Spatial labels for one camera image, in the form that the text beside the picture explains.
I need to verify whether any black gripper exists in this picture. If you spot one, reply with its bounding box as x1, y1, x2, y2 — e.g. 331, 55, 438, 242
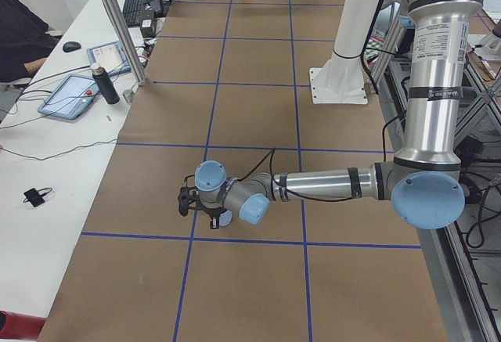
177, 175, 226, 229

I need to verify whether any light blue plastic cup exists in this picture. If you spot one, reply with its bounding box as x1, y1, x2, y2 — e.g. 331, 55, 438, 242
219, 211, 232, 227

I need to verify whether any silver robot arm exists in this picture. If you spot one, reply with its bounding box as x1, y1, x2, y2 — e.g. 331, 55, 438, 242
178, 0, 483, 229

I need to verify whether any small black dongle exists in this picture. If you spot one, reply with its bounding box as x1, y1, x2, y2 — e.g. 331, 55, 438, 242
23, 188, 45, 207

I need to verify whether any black water bottle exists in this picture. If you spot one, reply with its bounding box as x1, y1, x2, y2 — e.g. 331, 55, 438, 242
90, 63, 120, 105

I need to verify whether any near blue teach pendant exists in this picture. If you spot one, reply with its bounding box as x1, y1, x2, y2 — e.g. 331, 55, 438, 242
38, 74, 99, 121

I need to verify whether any blue teach pendant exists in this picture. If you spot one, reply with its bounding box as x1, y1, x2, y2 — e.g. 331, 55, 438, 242
38, 74, 99, 121
86, 41, 131, 77

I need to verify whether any far blue teach pendant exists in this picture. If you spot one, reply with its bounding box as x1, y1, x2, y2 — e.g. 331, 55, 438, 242
86, 41, 131, 77

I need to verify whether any black power adapter box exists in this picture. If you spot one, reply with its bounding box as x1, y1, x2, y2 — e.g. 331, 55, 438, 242
140, 17, 157, 38

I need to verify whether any black computer mouse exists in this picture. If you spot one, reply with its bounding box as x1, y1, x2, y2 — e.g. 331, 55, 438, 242
62, 41, 81, 53

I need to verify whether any black keyboard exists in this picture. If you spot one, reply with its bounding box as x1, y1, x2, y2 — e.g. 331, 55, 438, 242
122, 0, 146, 27

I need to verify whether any seated person in black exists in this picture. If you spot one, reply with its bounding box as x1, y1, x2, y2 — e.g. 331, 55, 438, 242
1, 0, 59, 82

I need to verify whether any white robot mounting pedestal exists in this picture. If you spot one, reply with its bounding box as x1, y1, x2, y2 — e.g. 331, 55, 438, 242
309, 0, 380, 105

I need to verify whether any aluminium frame post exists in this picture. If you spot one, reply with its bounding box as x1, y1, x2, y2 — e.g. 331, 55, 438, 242
102, 0, 146, 86

